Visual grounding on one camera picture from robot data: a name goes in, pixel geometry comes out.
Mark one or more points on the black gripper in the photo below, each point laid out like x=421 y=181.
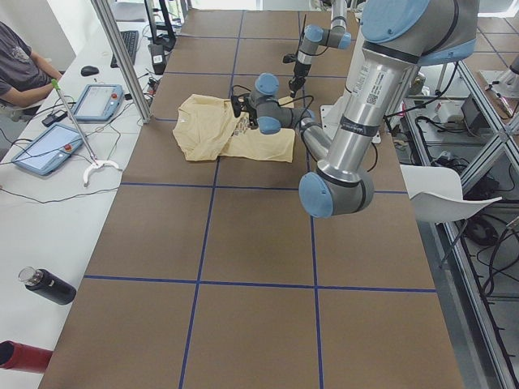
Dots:
x=251 y=114
x=299 y=70

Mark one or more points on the beige long-sleeve printed shirt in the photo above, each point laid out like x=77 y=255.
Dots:
x=207 y=128

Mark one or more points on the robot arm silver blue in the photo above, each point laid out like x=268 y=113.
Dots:
x=397 y=35
x=314 y=40

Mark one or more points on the black power adapter box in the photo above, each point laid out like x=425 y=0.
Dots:
x=158 y=58

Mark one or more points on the black keyboard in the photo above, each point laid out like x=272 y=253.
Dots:
x=130 y=39

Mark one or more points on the far blue teach pendant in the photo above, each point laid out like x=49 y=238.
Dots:
x=98 y=102

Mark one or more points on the blue teach pendant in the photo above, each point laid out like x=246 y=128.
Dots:
x=98 y=102
x=49 y=150

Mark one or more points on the black computer mouse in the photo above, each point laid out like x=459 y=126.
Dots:
x=89 y=71

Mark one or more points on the white chair seat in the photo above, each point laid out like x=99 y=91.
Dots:
x=436 y=194

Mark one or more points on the white reacher grabber stick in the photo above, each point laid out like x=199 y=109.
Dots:
x=96 y=163

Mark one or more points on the near blue teach pendant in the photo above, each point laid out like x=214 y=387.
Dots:
x=49 y=150

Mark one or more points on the seated person grey shirt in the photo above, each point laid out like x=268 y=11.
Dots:
x=26 y=77

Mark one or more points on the black water bottle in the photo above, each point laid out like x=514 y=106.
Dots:
x=46 y=284

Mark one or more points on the red cylinder bottle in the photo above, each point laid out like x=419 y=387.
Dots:
x=22 y=357

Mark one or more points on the aluminium frame post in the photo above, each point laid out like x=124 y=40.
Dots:
x=109 y=24

